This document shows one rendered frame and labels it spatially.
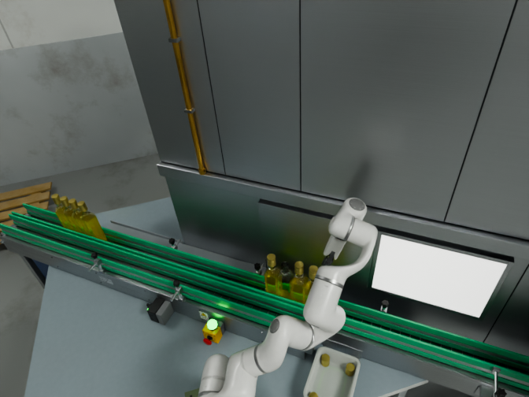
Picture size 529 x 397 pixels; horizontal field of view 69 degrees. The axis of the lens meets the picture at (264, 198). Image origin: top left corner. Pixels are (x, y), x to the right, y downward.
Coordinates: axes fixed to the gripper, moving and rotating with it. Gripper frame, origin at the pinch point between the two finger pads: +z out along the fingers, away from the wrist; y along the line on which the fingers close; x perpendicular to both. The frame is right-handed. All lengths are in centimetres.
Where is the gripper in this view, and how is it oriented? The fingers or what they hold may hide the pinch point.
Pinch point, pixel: (329, 257)
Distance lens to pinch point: 142.0
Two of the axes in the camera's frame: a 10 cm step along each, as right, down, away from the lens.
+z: -1.7, 6.8, 7.1
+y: -4.0, 6.1, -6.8
